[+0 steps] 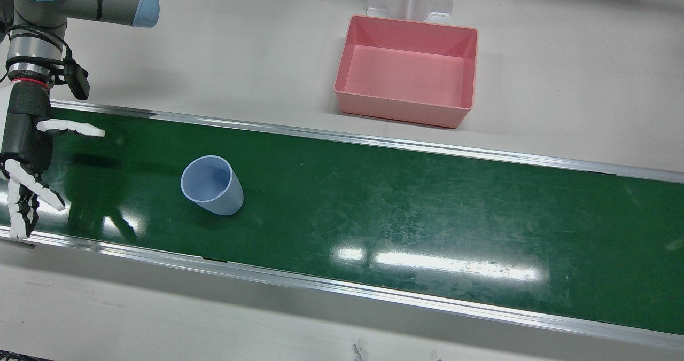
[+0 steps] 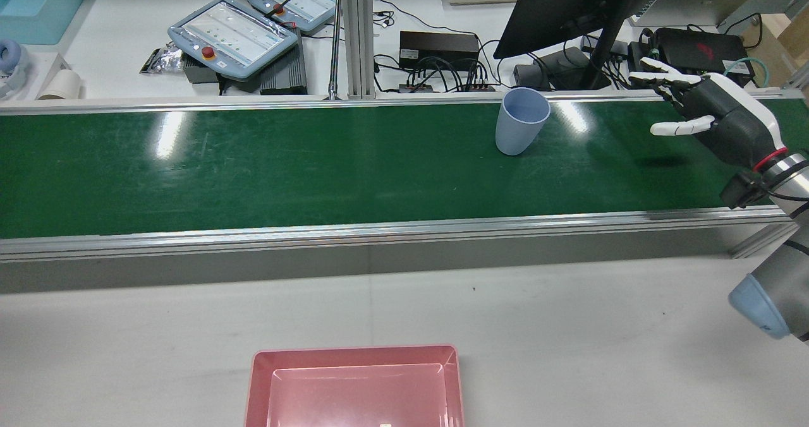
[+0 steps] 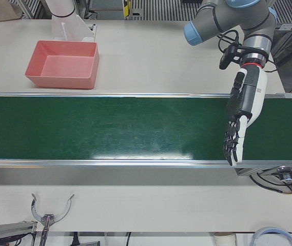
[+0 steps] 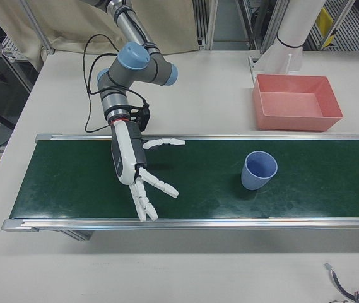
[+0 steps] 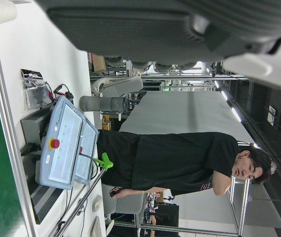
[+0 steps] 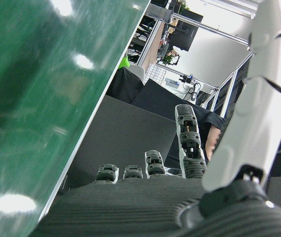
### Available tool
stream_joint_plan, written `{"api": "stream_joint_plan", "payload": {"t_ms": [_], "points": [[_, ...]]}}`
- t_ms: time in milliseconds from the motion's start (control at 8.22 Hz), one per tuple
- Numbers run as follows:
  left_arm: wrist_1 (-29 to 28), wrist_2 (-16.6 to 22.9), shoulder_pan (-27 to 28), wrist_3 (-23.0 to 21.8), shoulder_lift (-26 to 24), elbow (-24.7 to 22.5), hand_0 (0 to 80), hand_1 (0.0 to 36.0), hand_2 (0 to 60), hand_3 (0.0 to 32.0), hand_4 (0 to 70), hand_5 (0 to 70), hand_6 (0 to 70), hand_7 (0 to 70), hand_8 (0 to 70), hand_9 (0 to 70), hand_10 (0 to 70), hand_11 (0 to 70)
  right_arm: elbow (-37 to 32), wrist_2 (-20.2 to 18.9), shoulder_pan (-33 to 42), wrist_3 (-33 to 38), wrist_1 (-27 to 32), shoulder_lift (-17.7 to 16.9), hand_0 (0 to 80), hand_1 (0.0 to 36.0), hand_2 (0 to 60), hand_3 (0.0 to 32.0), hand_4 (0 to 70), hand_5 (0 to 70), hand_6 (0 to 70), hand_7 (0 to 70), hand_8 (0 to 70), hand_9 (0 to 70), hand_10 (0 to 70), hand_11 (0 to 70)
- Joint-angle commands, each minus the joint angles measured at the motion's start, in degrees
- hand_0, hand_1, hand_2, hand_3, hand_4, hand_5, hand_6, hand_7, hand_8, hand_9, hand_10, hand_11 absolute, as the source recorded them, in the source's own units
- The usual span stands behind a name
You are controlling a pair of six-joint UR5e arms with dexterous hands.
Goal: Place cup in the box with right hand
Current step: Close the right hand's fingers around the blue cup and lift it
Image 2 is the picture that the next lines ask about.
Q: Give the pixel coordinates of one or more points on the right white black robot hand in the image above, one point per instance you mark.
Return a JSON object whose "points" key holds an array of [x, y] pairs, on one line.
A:
{"points": [[733, 120]]}

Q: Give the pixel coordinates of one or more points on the light blue plastic cup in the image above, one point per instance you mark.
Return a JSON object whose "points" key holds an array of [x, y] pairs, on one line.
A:
{"points": [[515, 130]]}

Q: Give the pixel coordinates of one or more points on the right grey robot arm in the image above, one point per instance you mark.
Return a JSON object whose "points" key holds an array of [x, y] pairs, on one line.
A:
{"points": [[780, 288]]}

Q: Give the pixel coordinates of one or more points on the black box with red logo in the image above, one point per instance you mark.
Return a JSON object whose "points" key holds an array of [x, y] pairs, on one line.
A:
{"points": [[701, 51]]}

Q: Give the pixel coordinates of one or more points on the cardboard box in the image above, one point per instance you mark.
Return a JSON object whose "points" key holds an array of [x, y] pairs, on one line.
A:
{"points": [[780, 38]]}

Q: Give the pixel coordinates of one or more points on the black power box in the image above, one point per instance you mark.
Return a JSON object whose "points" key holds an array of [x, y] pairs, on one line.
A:
{"points": [[439, 48]]}

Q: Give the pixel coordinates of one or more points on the pink plastic box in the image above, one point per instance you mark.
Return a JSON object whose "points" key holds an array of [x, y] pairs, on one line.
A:
{"points": [[354, 395]]}

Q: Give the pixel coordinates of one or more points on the black monitor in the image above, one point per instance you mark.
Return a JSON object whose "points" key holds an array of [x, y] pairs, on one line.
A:
{"points": [[556, 10]]}

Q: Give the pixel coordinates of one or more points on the black usb hub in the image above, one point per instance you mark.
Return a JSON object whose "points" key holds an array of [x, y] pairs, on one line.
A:
{"points": [[442, 88]]}

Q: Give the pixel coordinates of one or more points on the thin metal rod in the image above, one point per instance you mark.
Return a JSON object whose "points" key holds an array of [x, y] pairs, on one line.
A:
{"points": [[335, 35]]}

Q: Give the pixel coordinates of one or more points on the green conveyor belt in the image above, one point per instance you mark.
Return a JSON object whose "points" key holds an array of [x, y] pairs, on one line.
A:
{"points": [[316, 168]]}

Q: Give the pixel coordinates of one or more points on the black ribbed device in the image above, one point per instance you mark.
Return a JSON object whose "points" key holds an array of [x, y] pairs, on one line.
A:
{"points": [[287, 73]]}

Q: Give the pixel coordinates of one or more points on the large blue teach pendant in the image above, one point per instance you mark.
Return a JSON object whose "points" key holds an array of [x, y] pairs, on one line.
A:
{"points": [[234, 35]]}

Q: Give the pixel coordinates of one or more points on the silver foil packet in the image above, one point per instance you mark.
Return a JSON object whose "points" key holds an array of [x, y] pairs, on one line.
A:
{"points": [[161, 57]]}

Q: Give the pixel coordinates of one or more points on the white tape roll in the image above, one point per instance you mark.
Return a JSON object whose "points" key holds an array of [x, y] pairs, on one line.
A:
{"points": [[60, 86]]}

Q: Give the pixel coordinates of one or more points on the light blue bin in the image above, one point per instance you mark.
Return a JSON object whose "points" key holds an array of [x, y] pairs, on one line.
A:
{"points": [[38, 4]]}

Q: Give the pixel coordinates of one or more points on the white blue headphones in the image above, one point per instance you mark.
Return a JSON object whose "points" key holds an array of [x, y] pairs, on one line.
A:
{"points": [[9, 60]]}

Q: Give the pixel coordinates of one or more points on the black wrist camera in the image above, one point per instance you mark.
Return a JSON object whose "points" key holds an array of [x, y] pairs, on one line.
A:
{"points": [[742, 190]]}

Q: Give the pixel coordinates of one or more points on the aluminium profile post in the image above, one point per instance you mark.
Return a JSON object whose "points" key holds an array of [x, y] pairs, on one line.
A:
{"points": [[358, 35]]}

